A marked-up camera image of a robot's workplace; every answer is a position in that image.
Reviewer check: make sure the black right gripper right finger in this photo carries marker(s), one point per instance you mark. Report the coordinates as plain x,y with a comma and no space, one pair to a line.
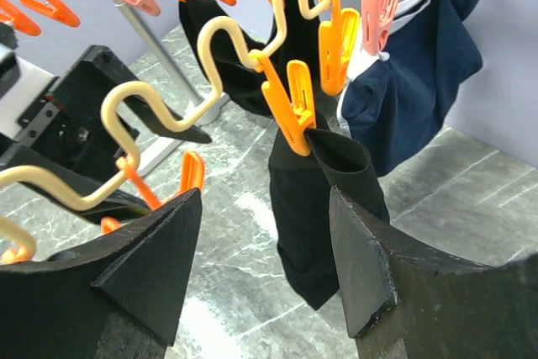
405,299

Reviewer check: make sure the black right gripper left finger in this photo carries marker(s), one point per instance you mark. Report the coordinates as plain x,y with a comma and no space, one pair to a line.
117,296

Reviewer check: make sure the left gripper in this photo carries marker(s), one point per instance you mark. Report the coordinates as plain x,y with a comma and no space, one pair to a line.
75,115

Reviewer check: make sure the orange clothes peg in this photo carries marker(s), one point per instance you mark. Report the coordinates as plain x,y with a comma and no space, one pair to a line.
294,111
337,38

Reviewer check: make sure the navy white hanging underwear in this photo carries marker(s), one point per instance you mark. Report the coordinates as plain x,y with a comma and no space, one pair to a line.
396,102

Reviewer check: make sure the metal clothes rack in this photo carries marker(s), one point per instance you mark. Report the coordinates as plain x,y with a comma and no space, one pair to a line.
163,147

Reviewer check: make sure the pink clothes peg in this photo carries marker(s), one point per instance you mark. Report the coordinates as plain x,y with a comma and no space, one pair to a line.
376,19

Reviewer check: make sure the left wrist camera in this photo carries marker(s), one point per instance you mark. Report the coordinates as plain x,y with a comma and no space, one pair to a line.
21,83

